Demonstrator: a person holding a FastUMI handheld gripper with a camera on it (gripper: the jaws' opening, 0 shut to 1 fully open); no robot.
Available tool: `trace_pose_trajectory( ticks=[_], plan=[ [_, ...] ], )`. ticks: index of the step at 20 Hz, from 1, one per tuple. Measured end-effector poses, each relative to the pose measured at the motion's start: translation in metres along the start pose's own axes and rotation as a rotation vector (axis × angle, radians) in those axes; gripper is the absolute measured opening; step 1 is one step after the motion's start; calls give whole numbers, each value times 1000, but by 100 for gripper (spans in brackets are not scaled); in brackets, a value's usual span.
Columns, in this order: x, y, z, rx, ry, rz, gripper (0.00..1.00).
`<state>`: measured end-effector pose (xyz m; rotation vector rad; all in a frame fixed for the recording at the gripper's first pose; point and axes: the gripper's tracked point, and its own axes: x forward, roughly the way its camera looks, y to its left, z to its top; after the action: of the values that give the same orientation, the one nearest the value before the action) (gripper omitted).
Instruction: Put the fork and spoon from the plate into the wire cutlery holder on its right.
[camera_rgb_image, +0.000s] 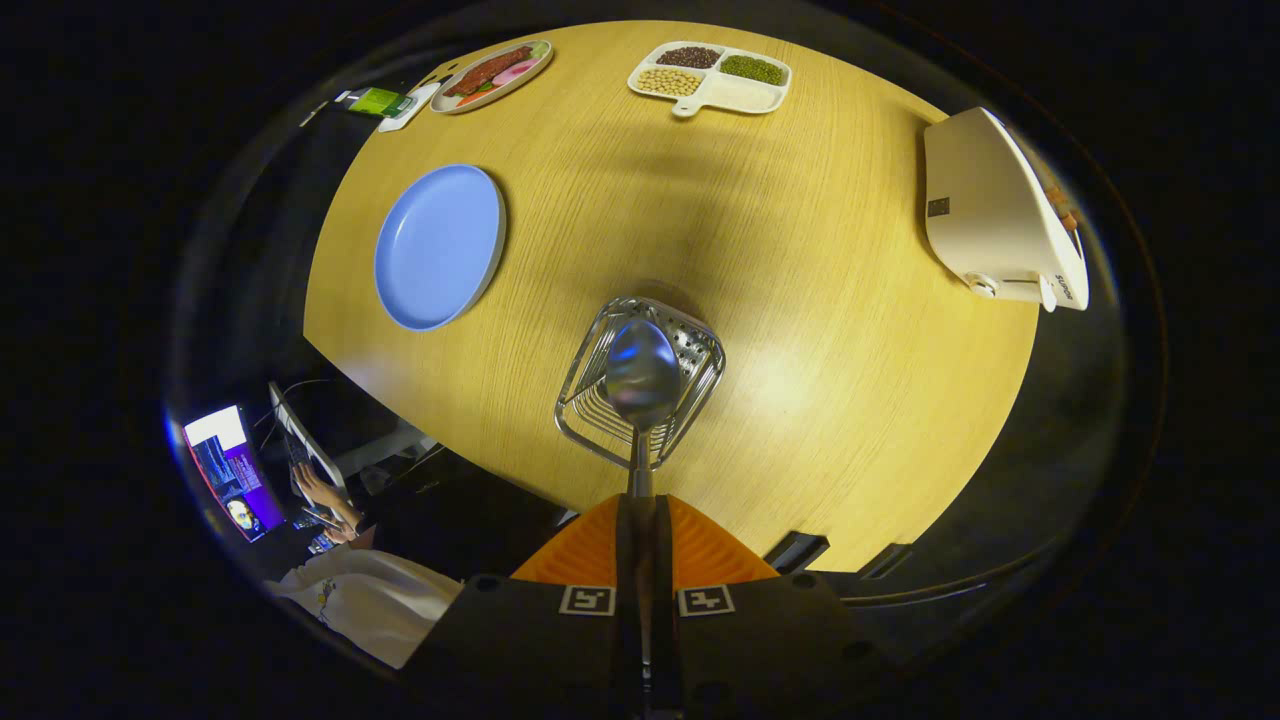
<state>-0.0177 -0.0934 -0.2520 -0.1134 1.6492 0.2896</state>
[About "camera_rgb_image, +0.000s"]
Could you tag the metal spoon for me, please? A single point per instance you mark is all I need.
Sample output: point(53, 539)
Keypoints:
point(642, 375)

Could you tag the blue round plate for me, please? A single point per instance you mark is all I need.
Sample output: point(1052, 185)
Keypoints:
point(440, 245)

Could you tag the oval plate of food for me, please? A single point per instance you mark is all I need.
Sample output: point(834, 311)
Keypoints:
point(490, 75)

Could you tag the white toaster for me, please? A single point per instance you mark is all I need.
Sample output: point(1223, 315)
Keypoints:
point(985, 210)

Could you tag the white laptop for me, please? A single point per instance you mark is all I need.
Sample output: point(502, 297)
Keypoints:
point(305, 440)

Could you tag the lit computer monitor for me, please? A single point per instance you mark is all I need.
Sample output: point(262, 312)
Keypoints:
point(235, 470)

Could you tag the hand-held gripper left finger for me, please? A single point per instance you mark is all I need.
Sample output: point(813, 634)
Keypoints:
point(626, 560)

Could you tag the toasted bread slice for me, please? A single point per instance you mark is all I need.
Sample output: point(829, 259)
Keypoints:
point(1065, 210)

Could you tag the white divided bean tray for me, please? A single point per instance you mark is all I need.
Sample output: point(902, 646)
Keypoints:
point(740, 95)

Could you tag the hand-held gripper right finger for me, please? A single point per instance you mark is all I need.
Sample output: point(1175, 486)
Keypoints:
point(663, 560)

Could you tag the white square coaster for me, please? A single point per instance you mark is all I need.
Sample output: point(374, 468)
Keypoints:
point(417, 117)

